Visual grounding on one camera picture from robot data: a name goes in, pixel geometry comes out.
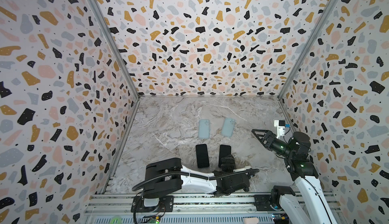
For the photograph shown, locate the black smartphone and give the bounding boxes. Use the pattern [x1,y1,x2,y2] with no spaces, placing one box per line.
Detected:
[196,144,210,168]
[218,145,232,167]

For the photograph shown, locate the pale green phone case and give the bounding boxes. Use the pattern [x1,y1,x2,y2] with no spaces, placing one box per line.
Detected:
[198,119,210,140]
[221,118,236,138]

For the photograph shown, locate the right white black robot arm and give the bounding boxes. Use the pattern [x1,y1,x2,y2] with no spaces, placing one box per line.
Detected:
[252,129,337,224]

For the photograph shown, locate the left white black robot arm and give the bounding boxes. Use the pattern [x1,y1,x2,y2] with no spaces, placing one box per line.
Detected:
[131,158,259,213]

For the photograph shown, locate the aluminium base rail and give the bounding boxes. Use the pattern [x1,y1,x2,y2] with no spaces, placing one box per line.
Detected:
[81,192,291,224]

